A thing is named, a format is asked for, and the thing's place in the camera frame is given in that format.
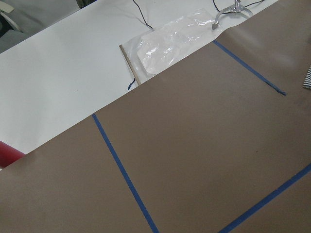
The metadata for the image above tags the navy white striped polo shirt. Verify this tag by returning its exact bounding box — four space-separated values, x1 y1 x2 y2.
303 66 311 89

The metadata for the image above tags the thin wooden stick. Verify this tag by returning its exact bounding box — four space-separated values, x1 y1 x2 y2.
119 45 141 86

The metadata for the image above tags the red cylinder object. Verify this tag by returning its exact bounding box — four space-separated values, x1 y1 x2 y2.
0 141 25 168

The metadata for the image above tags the brown paper table cover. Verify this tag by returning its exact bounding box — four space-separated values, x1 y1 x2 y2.
0 0 311 233

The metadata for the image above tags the clear plastic bag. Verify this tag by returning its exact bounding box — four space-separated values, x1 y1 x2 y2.
122 9 224 83

